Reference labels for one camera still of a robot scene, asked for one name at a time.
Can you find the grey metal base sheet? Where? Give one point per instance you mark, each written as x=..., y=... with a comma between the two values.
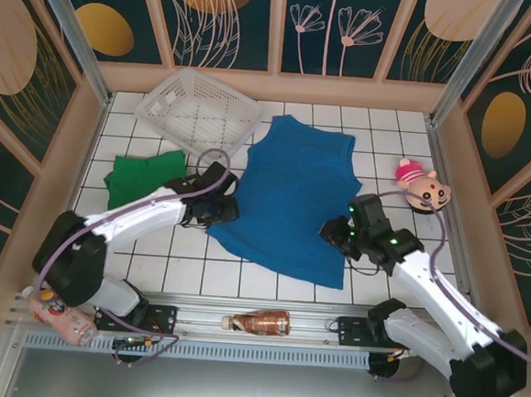
x=250, y=390

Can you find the brown drink bottle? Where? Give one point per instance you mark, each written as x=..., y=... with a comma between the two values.
x=260, y=322

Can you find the white plastic basket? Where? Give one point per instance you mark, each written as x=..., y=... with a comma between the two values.
x=198, y=119

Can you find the pink drink bottle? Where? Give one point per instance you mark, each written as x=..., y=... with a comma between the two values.
x=71, y=326

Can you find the blue tank top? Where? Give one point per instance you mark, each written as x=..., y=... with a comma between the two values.
x=293, y=200

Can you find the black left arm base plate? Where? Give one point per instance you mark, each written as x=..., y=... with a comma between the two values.
x=164, y=317

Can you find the aluminium frame post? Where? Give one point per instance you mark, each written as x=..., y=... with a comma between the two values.
x=79, y=41
x=478, y=63

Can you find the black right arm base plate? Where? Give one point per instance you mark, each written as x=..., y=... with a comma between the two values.
x=351, y=334

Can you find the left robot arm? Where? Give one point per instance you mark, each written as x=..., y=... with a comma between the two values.
x=135, y=216

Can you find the aluminium mounting rail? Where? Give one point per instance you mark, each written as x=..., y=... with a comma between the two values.
x=201, y=315

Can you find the plush doll with pink hat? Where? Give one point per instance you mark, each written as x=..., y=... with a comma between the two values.
x=427, y=195

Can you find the green tank top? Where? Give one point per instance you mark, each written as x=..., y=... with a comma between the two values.
x=143, y=175

